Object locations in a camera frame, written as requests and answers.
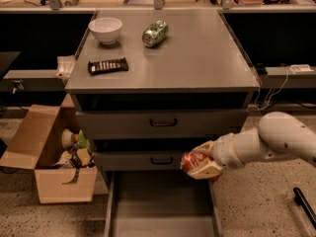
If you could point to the top grey drawer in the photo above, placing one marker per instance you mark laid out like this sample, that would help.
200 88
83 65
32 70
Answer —
160 124

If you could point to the middle grey drawer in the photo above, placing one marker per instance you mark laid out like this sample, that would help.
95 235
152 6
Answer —
138 160

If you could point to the open bottom grey drawer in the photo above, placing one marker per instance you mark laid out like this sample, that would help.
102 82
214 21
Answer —
161 204

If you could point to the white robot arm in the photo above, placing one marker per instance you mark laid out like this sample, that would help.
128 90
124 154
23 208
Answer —
278 136

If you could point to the green soda can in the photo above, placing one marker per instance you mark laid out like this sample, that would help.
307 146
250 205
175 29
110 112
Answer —
155 33

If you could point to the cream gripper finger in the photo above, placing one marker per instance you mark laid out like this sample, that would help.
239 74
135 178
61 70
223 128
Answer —
205 148
207 170

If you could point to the grey drawer cabinet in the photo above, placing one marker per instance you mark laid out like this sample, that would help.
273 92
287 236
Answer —
197 66

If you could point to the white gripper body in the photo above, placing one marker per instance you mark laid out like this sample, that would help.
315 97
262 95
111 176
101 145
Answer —
224 152

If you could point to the white bowl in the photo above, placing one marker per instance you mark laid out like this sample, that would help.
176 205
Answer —
106 30

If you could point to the dark chocolate bar wrapper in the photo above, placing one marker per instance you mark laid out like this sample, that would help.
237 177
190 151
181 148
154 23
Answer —
107 66

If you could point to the black rod on floor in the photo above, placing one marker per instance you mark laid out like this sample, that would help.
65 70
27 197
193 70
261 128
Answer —
301 200

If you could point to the red coke can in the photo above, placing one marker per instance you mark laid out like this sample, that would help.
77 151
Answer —
191 160

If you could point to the white power adapter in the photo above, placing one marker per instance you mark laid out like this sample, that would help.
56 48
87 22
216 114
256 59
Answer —
300 69

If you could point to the snack items in box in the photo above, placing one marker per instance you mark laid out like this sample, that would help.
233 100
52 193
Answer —
77 151

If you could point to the open cardboard box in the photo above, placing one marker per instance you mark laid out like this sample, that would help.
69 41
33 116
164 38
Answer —
38 144

